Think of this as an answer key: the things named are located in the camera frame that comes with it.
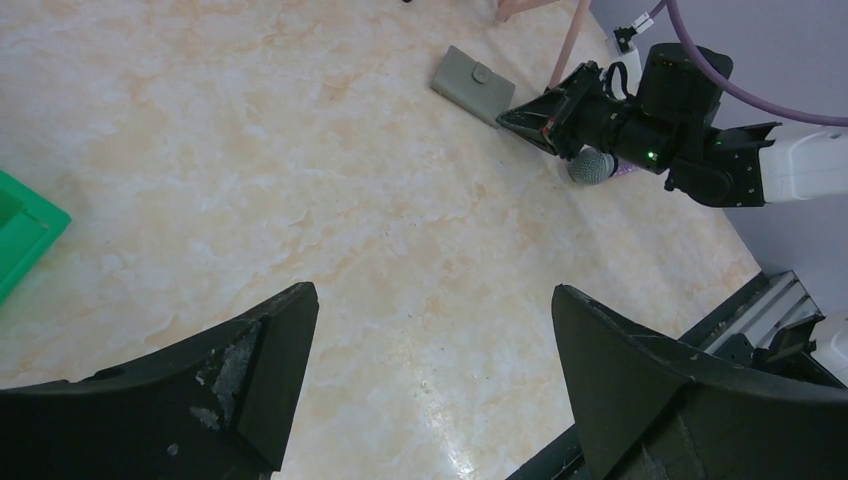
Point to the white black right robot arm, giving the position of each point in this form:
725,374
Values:
756,165

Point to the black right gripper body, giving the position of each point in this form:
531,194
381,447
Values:
667,117

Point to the green plastic bin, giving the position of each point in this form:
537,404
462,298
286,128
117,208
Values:
30,225

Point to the grey card holder wallet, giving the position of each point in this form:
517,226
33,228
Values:
472,86

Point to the purple glitter microphone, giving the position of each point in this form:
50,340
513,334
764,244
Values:
592,167

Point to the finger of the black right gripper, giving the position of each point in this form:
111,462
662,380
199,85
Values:
536,121

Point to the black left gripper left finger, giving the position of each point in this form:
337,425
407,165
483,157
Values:
217,405

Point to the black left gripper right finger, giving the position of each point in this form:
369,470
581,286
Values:
647,406

